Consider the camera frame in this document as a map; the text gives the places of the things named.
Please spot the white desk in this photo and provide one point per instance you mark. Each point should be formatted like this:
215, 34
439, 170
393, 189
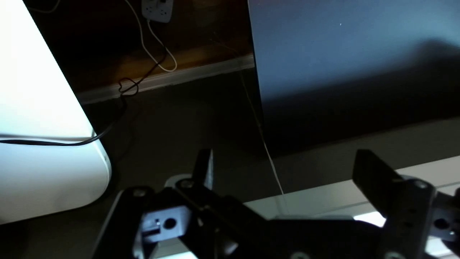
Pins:
44, 96

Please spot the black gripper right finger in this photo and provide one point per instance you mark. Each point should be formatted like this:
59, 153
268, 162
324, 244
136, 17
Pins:
412, 217

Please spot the white power strip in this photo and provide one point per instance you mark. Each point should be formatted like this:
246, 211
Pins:
157, 9

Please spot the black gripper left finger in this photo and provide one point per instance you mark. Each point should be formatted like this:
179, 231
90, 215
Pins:
210, 217

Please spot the black side table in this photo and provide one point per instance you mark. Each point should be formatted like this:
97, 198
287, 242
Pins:
346, 58

